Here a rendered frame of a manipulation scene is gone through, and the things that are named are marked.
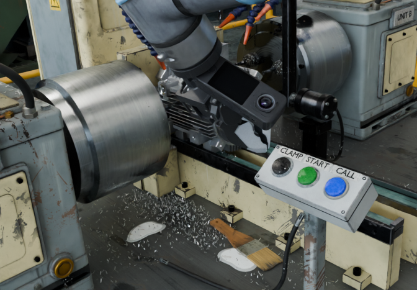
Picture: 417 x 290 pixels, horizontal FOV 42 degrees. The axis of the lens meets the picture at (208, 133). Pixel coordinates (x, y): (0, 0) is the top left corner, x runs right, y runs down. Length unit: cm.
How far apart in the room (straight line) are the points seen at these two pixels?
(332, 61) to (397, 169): 32
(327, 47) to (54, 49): 69
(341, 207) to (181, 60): 30
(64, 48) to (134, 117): 45
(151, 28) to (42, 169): 37
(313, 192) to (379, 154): 73
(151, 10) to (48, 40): 88
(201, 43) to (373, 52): 94
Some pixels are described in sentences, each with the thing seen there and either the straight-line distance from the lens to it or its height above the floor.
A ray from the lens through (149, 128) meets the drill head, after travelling 102.
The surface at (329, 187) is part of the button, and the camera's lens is 79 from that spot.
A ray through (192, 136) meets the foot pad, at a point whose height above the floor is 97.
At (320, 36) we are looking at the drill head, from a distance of 139.
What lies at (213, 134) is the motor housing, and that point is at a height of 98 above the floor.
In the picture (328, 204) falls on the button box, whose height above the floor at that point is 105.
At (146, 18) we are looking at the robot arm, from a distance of 62.
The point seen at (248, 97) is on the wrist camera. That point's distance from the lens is 67.
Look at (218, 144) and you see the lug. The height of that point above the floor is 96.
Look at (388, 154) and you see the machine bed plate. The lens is 152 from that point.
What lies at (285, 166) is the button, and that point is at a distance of 84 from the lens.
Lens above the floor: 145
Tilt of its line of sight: 23 degrees down
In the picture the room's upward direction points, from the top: 4 degrees counter-clockwise
